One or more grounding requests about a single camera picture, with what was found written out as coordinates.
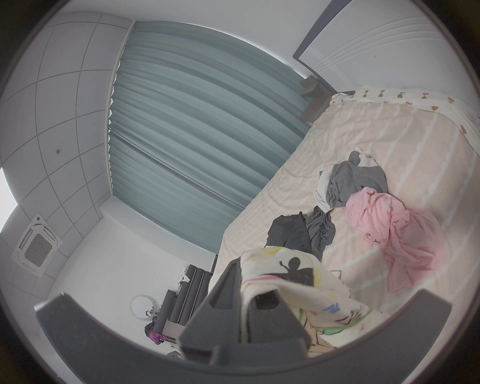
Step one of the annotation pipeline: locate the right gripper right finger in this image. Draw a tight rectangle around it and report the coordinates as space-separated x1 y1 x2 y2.
249 289 311 355

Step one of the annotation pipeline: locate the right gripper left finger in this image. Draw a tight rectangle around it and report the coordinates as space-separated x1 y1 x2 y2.
179 258 248 363

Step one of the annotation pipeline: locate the white printed pyjama top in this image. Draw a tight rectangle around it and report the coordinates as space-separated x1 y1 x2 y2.
240 245 391 350

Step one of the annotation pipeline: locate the white crumpled cloth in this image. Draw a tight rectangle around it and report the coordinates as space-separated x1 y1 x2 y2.
175 265 193 286

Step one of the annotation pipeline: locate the dark grey desk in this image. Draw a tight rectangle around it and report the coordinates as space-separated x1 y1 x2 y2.
154 289 181 344

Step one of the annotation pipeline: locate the purple bag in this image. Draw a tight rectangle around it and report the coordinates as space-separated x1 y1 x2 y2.
144 317 169 346

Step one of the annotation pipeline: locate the round white framed mirror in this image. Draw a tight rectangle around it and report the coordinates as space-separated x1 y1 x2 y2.
129 294 157 320

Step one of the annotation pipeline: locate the dark grey shirt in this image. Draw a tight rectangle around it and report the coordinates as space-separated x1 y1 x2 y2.
267 205 337 262

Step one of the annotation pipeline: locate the blue-green curtain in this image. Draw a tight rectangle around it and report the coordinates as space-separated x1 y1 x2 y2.
106 131 247 256
107 20 313 209

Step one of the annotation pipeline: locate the white garment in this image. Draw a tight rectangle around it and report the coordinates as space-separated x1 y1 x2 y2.
313 149 380 215

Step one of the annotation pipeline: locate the pink garment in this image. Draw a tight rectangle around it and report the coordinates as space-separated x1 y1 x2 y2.
344 187 448 294

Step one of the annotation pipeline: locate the grey garment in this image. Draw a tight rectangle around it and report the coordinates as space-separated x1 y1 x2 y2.
325 151 389 209

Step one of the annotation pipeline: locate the white ceiling air vent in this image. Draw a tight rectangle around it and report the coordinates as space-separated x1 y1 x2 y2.
11 213 63 278

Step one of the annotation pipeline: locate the bed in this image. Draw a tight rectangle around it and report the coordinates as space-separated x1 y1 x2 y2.
215 0 480 355

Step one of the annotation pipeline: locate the brown bedside table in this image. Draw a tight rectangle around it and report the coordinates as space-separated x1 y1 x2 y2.
301 76 338 123

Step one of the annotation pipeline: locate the white heart printed pillow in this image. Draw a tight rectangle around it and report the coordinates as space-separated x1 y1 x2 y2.
330 85 480 151

